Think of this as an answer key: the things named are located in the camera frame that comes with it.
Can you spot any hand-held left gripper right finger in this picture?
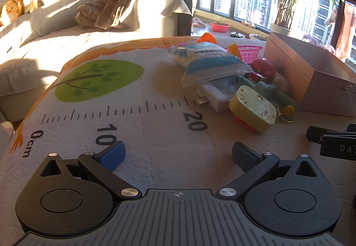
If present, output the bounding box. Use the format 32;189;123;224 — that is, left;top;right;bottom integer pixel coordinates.
218;143;320;202

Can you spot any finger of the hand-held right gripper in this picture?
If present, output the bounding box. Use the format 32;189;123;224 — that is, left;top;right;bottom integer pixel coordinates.
320;135;356;156
307;126;356;143

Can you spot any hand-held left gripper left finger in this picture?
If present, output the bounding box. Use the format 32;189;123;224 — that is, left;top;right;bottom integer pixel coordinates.
39;141;142;202

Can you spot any pink cardboard box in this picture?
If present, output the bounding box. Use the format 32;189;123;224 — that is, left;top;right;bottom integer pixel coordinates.
263;31;356;119

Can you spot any yellow green plastic device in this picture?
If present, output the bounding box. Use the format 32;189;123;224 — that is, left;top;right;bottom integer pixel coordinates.
229;85;279;133

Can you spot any small white plastic toy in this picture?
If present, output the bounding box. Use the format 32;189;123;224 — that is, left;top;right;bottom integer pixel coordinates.
272;72;290;93

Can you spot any white USB charger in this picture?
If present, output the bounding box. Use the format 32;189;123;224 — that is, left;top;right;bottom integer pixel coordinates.
193;82;237;113

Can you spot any teal plastic toy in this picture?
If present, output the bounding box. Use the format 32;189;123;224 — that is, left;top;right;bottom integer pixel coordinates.
254;81;280;96

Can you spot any round pink toy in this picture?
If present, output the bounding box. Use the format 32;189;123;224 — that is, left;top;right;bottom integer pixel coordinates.
252;58;277;77

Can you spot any blue white plastic bag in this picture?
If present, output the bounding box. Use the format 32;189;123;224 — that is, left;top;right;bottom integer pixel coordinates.
168;42;254;88

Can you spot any pink plastic basket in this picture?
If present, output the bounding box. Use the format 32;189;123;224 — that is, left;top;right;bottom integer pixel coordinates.
234;45;263;65

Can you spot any orange plastic toy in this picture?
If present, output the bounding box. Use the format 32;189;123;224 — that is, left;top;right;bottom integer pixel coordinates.
195;32;217;44

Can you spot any printed ruler play mat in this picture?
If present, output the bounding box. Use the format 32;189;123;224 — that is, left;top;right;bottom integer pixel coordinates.
0;35;356;194

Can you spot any red striped small toy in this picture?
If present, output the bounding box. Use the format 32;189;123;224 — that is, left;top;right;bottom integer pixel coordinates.
248;73;268;84

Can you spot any pink orchid plant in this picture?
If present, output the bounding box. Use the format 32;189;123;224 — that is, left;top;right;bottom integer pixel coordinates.
303;34;333;53

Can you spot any yellow plastic block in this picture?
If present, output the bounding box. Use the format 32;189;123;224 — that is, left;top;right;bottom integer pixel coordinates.
226;44;243;61

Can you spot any hanging pink garment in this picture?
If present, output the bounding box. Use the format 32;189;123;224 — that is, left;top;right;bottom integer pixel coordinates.
324;1;356;61

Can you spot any cream sofa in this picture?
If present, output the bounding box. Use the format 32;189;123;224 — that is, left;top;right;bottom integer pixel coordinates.
0;0;193;124

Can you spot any red flower pot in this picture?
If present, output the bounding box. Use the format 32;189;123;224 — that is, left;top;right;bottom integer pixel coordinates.
210;21;231;33

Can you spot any crumpled beige blanket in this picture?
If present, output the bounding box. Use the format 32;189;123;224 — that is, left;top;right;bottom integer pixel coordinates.
75;0;171;30

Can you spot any yellow lion plush toy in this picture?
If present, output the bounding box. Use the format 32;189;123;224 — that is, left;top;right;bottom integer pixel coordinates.
0;0;24;27

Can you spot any key ring with yellow bell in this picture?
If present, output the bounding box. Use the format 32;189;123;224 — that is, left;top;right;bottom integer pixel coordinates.
274;104;297;123

